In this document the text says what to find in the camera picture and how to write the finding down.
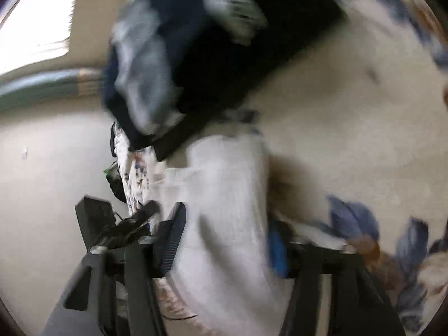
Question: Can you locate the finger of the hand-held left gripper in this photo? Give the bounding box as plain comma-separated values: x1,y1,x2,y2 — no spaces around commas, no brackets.
105,200,160,247

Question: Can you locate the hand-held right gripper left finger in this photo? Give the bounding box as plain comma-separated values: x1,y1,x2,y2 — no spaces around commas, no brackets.
42,201,188,336

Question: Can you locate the navy grey striped folded garment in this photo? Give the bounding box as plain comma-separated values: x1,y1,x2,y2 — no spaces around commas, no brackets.
102,0,270,151

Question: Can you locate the white knit sweater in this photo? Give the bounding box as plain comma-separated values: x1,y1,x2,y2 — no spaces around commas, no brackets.
154,133,295,336

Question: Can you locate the black folded garment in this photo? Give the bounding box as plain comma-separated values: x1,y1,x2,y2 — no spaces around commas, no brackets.
154,0,351,162

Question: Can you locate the bed with floral sheet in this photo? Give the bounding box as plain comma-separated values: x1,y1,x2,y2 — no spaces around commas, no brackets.
112,0,448,336

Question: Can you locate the barred window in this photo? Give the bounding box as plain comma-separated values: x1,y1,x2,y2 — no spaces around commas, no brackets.
0,0,81,76

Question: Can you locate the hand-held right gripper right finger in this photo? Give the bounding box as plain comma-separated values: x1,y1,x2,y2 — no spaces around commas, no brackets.
268,224,407,336

